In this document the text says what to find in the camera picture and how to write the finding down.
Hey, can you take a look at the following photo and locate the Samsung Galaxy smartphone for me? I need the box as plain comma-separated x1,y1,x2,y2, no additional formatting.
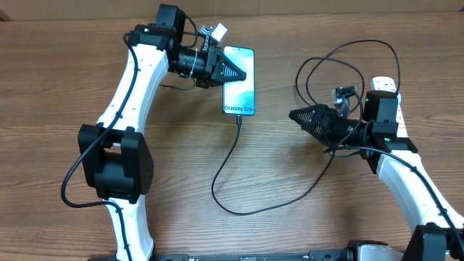
223,46,255,116

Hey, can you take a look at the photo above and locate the white power strip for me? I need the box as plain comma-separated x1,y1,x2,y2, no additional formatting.
370,76,408,138

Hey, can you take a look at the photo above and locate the black USB charging cable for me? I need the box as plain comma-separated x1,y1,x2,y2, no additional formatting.
211,39,402,217

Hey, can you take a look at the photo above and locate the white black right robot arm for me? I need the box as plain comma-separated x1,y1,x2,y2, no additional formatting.
289,91,463,260

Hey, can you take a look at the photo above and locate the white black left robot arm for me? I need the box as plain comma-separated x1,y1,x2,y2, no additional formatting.
78,4,249,260

